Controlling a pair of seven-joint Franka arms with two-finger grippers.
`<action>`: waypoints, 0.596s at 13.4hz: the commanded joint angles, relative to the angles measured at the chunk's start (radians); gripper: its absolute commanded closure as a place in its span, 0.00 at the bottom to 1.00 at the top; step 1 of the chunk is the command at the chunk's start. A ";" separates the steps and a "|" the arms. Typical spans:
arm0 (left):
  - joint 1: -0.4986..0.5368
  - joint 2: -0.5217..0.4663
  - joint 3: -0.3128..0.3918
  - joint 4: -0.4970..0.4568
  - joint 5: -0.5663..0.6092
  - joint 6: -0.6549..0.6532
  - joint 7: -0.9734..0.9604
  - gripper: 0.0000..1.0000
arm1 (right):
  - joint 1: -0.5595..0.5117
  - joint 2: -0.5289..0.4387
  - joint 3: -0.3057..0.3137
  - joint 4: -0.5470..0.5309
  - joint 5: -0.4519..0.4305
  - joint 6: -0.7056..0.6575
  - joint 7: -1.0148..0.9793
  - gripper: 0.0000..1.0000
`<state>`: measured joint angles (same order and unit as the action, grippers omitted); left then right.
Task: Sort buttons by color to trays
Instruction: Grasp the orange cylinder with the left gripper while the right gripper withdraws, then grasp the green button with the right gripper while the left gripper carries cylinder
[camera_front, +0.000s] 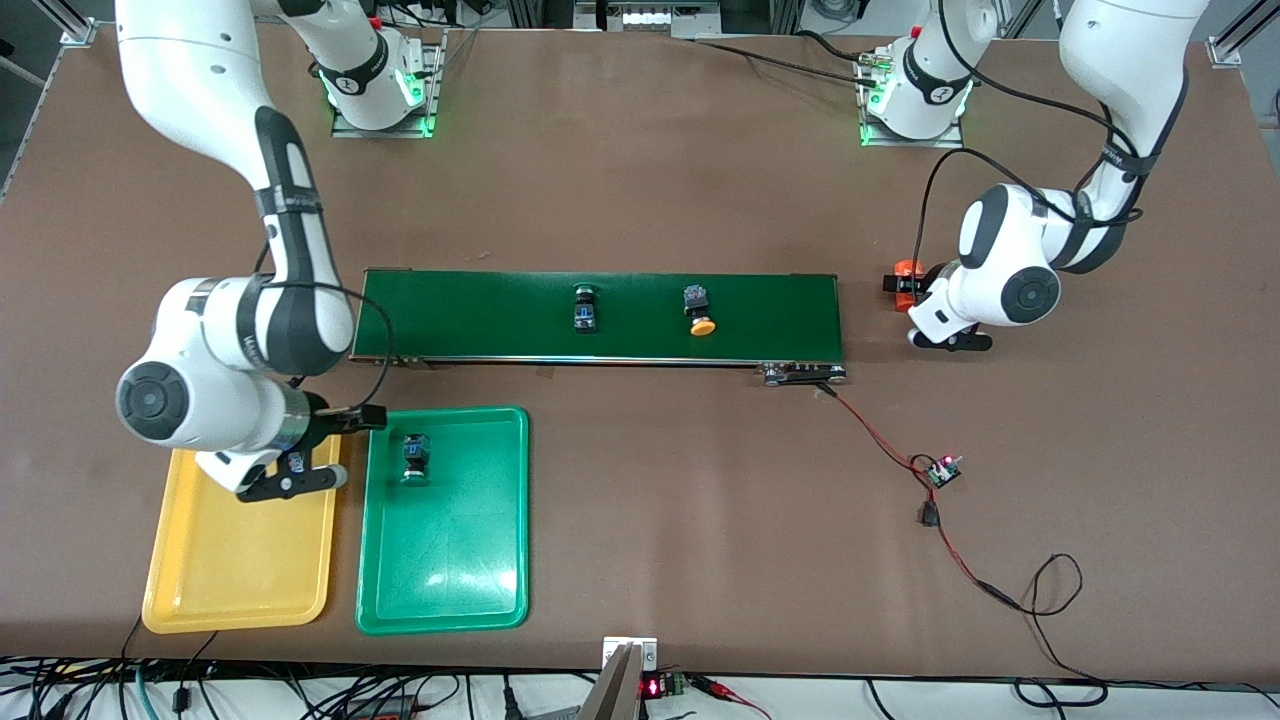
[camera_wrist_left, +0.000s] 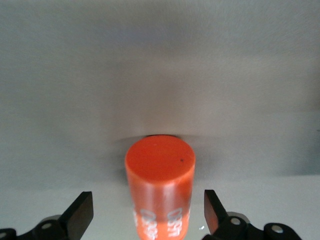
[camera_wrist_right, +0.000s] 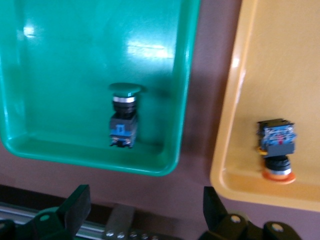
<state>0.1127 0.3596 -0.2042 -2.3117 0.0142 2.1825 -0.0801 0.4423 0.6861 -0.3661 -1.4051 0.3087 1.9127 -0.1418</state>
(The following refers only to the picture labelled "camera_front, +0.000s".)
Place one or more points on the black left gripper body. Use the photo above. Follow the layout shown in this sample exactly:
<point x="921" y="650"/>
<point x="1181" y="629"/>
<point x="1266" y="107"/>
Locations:
<point x="936" y="276"/>

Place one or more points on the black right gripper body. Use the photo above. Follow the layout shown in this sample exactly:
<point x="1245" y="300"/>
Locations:
<point x="326" y="421"/>

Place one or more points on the orange 4680 battery cylinder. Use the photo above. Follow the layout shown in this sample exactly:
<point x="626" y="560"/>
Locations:
<point x="910" y="266"/>

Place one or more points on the yellow push button switch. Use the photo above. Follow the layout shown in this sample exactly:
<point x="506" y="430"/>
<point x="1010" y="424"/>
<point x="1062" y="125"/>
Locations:
<point x="297" y="464"/>
<point x="700" y="310"/>

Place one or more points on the green push button switch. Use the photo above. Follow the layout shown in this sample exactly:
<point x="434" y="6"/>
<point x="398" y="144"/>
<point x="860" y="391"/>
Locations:
<point x="585" y="306"/>
<point x="415" y="458"/>

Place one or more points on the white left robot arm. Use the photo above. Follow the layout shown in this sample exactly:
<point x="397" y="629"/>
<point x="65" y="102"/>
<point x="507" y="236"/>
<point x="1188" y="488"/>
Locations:
<point x="1120" y="60"/>

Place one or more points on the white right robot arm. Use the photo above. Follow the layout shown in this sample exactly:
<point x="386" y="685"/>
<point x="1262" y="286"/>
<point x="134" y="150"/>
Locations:
<point x="190" y="60"/>

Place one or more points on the green conveyor belt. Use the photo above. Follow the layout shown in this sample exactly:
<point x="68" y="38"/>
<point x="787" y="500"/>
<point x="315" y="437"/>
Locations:
<point x="480" y="320"/>

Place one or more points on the green plastic tray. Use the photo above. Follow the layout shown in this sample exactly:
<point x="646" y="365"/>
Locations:
<point x="443" y="560"/>

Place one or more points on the yellow plastic tray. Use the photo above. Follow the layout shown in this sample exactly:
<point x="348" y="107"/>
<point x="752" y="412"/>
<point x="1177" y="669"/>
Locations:
<point x="240" y="560"/>

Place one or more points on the small green circuit board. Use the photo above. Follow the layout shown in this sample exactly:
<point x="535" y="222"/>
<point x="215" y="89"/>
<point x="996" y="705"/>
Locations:
<point x="942" y="471"/>

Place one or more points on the small black inline connector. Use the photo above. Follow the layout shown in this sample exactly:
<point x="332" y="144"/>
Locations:
<point x="929" y="515"/>

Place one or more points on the red LED display module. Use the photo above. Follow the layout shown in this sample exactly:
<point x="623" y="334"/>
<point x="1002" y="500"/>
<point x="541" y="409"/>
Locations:
<point x="655" y="687"/>

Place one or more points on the red clip lead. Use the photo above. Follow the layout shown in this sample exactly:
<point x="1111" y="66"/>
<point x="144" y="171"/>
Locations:
<point x="722" y="690"/>

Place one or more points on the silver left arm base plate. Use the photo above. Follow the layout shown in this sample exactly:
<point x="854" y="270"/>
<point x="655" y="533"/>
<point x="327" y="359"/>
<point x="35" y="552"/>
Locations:
<point x="952" y="138"/>

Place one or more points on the silver mounting bracket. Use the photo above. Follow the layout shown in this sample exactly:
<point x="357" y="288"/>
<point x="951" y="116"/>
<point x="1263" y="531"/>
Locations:
<point x="612" y="645"/>

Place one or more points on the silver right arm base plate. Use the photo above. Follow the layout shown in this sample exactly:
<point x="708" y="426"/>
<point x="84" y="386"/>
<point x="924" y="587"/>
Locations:
<point x="432" y="90"/>

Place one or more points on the grey camera mount pole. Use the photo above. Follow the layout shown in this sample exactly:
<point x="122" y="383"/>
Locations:
<point x="610" y="695"/>

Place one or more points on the aluminium frame profile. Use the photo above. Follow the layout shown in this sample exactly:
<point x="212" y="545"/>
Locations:
<point x="78" y="33"/>
<point x="1235" y="40"/>

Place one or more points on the silver machine frame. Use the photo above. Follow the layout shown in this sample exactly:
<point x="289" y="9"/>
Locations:
<point x="600" y="15"/>

